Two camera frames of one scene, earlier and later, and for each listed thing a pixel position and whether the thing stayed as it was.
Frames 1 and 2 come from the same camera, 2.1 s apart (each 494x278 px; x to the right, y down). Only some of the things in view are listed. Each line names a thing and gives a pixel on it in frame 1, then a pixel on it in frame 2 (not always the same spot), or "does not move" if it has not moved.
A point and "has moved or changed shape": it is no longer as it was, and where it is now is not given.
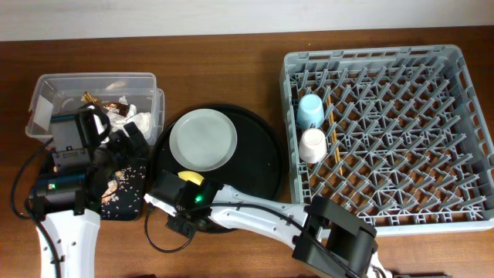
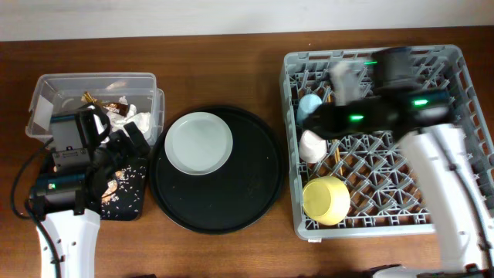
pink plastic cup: (312, 146) does not move
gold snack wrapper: (122, 108) does not move
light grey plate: (203, 140) has moved or changed shape
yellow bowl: (194, 177) to (326, 200)
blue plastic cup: (310, 113) does not move
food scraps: (123, 194) does not move
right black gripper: (180, 225) to (322, 121)
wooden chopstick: (335, 146) does not move
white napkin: (143, 121) does not move
